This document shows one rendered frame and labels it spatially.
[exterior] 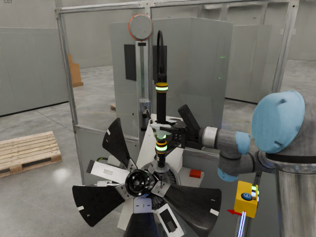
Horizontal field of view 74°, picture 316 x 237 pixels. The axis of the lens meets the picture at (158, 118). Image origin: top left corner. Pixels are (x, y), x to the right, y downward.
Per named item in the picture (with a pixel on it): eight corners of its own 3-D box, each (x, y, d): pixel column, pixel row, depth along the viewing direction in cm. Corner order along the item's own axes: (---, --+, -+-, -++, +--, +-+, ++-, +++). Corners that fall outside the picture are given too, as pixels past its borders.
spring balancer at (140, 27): (128, 40, 140) (129, 41, 133) (127, 14, 134) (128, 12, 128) (152, 40, 142) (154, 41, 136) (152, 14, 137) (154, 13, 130)
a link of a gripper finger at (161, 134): (147, 139, 82) (170, 142, 79) (147, 125, 79) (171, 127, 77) (149, 135, 84) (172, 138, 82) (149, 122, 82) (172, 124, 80)
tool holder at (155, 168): (151, 161, 94) (151, 142, 91) (166, 160, 95) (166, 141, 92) (154, 173, 86) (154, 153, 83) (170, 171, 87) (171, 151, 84)
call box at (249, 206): (236, 194, 121) (238, 179, 117) (255, 200, 117) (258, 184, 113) (233, 214, 108) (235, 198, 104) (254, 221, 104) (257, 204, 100)
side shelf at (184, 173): (161, 164, 175) (161, 161, 174) (204, 175, 161) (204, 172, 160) (148, 180, 155) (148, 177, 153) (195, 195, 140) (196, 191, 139)
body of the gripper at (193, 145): (169, 146, 80) (200, 153, 75) (169, 125, 77) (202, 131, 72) (176, 138, 86) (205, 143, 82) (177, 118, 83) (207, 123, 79)
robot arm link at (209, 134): (215, 132, 70) (219, 124, 77) (201, 130, 72) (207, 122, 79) (213, 152, 73) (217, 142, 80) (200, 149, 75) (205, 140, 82)
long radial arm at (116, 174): (145, 175, 121) (137, 173, 111) (141, 188, 119) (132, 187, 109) (105, 163, 133) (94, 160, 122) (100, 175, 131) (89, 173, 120)
